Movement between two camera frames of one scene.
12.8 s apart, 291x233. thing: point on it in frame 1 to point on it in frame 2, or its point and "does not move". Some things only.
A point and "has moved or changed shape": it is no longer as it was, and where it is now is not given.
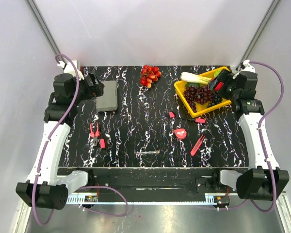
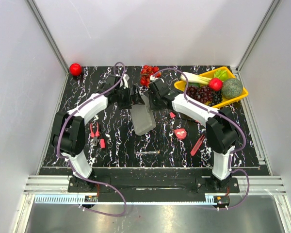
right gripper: x=225 y=77 to x=152 y=106
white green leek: x=192 y=77 does not move
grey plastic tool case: x=108 y=101 has moved or changed shape
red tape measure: x=181 y=133 does not move
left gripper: x=95 y=90 to x=136 y=98
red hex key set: x=171 y=114 does not move
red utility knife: x=197 y=145 does not move
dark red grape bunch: x=201 y=94 does not move
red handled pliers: x=94 y=132 does not move
